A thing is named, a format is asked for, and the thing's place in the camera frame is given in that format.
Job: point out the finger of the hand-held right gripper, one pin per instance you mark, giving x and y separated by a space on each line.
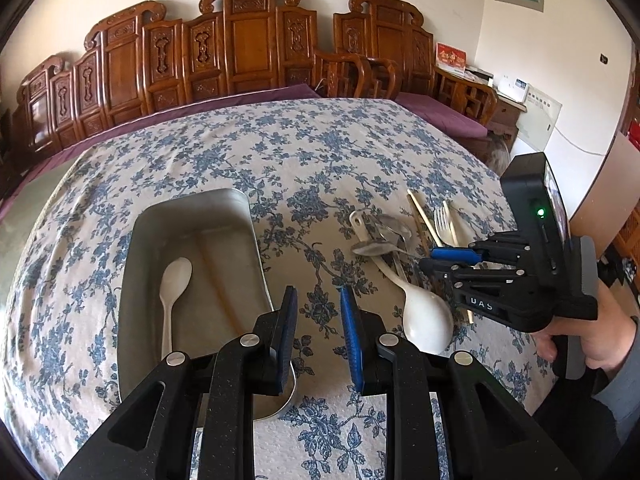
480 300
450 254

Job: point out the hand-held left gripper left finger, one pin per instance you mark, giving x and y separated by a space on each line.
287 322

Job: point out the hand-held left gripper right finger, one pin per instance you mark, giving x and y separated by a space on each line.
352 340

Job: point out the white plastic fork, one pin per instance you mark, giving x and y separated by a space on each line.
441 225

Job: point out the wooden chopstick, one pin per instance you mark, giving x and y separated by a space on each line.
419 220

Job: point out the large white ladle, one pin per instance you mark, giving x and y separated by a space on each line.
425 320

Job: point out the metal spoons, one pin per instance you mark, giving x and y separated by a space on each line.
392 225

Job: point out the metal tray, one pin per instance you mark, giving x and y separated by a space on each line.
210 260

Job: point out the small white spoon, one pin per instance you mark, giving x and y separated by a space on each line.
174 280

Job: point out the person's right forearm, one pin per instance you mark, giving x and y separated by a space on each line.
615 400

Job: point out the person's right hand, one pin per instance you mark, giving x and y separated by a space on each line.
612 330

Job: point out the purple armchair cushion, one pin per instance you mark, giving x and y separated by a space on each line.
440 112

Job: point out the blue floral tablecloth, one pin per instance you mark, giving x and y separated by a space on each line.
300 160

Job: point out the white box device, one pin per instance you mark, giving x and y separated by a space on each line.
512 90

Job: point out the carved wooden armchair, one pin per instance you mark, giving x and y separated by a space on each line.
390 45

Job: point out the long purple bench cushion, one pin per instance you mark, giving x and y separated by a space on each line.
150 120

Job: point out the long carved wooden bench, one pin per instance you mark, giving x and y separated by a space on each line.
240 45

